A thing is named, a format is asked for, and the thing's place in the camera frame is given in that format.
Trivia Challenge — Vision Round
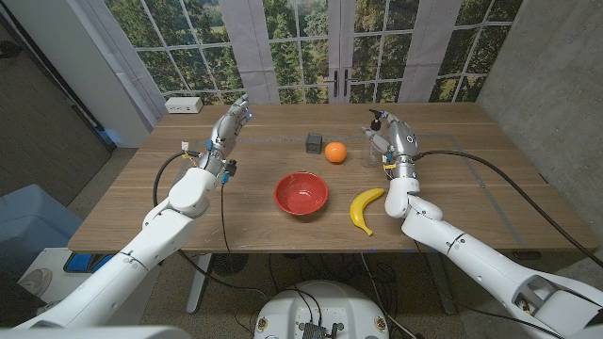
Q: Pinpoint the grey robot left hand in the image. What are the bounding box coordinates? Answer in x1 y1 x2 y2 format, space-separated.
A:
196 93 253 178

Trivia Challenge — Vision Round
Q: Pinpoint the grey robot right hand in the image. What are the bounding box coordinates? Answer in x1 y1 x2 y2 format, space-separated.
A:
361 111 420 180

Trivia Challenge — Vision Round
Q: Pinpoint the clear pump dispenser bottle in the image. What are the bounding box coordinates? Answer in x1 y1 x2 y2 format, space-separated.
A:
360 108 385 169

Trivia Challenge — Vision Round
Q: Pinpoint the yellow banana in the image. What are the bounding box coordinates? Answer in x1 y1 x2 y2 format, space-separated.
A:
349 187 385 237

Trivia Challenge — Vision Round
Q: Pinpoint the grey block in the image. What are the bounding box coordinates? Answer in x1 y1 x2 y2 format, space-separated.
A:
304 132 324 155

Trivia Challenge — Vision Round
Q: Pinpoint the red bowl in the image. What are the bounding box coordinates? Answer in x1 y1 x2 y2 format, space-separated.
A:
273 170 330 217

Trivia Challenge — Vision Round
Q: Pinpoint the white power strip box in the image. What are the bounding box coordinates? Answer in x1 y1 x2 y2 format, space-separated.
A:
164 96 204 115

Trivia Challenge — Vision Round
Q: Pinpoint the orange fruit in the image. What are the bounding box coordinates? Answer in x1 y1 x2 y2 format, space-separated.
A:
323 141 348 165

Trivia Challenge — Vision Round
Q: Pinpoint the printed window forest backdrop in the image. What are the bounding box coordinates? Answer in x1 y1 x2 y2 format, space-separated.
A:
103 0 524 105

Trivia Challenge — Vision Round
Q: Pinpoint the dark round floor fan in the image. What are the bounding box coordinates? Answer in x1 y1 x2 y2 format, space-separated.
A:
210 252 250 277

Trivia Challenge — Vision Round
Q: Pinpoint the table leg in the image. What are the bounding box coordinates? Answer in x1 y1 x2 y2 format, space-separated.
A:
186 252 213 315
426 252 458 315

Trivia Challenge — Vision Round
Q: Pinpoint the white robot torso base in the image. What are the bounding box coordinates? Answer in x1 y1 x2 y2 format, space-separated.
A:
253 280 390 339

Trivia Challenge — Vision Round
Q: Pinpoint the blue bin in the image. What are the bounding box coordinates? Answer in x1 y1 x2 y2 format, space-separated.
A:
0 183 85 283

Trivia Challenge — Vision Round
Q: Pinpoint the white board with blue shapes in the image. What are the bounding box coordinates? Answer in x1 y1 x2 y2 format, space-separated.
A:
16 247 128 302

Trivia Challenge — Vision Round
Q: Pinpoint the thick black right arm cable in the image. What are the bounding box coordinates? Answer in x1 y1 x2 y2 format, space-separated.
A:
413 149 603 268

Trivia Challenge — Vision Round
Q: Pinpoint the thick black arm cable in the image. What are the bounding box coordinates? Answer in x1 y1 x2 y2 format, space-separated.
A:
413 149 603 268
152 150 202 208

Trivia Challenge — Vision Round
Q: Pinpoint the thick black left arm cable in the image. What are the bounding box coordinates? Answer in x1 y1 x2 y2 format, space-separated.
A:
152 150 202 208

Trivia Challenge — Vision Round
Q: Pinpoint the thin black left wrist cable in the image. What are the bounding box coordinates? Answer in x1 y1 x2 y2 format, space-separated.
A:
219 183 269 302

